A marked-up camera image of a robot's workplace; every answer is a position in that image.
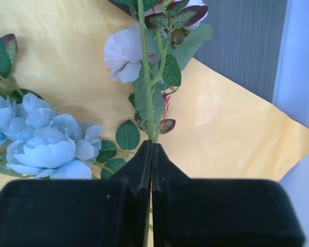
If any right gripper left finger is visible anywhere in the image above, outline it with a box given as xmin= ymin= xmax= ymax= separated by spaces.
xmin=0 ymin=140 xmax=152 ymax=246

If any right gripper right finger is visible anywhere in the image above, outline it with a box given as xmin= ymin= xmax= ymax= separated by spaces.
xmin=151 ymin=144 xmax=306 ymax=246

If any blue flower stem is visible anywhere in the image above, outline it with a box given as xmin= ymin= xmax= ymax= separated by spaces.
xmin=0 ymin=90 xmax=104 ymax=180

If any orange wrapping paper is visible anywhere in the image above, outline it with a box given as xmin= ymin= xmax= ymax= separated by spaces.
xmin=0 ymin=0 xmax=309 ymax=247

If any pale pink flower stem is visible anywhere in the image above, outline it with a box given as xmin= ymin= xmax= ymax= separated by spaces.
xmin=104 ymin=1 xmax=212 ymax=142

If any peach flower stem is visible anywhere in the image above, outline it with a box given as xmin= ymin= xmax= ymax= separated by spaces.
xmin=0 ymin=33 xmax=41 ymax=103

